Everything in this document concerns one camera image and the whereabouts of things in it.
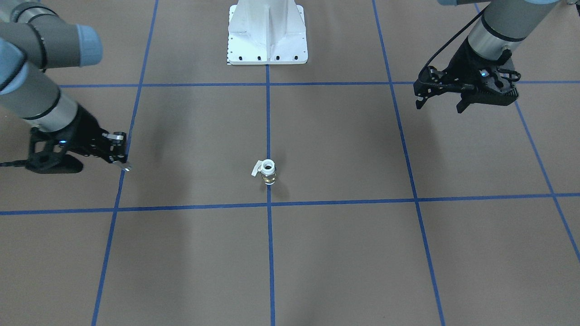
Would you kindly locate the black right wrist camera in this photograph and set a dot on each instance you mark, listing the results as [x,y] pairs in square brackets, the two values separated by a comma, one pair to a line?
[116,142]

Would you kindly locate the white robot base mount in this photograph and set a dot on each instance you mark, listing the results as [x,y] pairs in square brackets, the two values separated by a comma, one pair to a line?
[267,32]

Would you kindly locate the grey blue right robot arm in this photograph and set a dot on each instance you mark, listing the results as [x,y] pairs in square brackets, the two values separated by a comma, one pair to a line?
[35,38]

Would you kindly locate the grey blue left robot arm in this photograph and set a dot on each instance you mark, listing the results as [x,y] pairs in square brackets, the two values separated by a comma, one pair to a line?
[504,23]

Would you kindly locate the chrome metal pipe fitting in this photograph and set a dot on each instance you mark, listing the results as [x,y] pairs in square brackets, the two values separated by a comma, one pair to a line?
[126,167]

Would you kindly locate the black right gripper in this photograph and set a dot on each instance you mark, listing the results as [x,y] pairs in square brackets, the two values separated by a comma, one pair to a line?
[80,128]

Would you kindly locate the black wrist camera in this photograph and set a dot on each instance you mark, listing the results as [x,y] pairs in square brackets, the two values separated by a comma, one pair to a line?
[431,82]
[116,142]

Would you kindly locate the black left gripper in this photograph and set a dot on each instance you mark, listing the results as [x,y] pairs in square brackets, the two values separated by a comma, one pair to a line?
[463,61]

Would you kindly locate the white brass PPR valve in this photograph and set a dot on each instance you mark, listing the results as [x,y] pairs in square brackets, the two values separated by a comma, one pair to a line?
[267,169]

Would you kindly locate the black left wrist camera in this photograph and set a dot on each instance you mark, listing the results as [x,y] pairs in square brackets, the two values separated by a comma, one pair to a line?
[431,82]

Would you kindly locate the brown table mat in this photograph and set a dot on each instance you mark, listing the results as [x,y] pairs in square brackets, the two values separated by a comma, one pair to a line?
[381,214]

